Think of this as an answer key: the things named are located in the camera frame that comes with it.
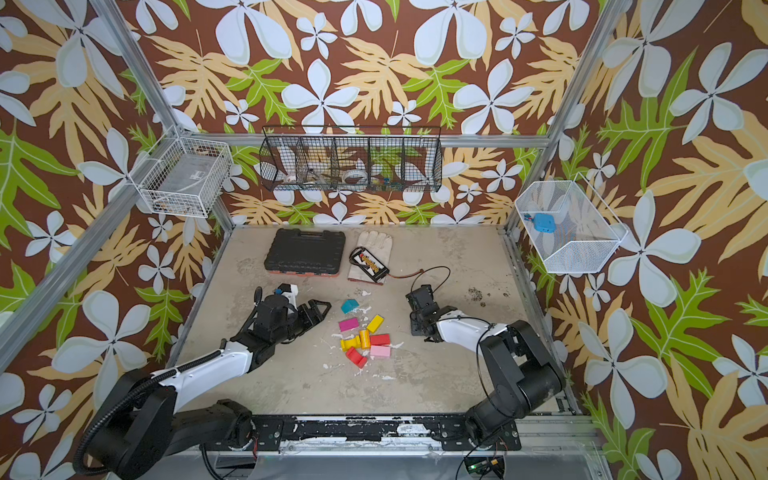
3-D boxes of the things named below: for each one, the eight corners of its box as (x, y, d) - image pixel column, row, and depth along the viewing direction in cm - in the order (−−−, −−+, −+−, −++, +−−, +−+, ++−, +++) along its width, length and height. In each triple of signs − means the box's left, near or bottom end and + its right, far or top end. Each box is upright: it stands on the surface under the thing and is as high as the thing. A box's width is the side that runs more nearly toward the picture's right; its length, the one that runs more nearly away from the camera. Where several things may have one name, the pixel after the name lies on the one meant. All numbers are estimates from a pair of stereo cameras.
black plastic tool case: (267, 278, 107) (262, 269, 102) (280, 236, 120) (276, 226, 115) (341, 279, 107) (340, 269, 102) (346, 236, 120) (344, 226, 115)
